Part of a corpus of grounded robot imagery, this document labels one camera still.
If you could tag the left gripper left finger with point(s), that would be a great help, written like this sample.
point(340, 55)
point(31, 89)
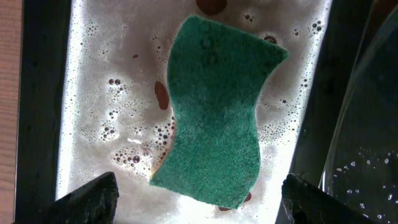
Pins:
point(92, 203)

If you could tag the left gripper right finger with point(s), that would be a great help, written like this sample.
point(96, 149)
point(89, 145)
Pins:
point(306, 204)

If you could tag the green yellow sponge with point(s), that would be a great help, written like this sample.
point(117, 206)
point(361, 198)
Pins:
point(215, 74)

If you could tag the black round serving tray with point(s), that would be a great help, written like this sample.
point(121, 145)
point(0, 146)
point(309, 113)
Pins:
point(361, 167)

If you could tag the black rectangular soapy tray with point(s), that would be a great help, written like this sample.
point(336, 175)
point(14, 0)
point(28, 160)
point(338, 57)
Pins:
point(90, 76)

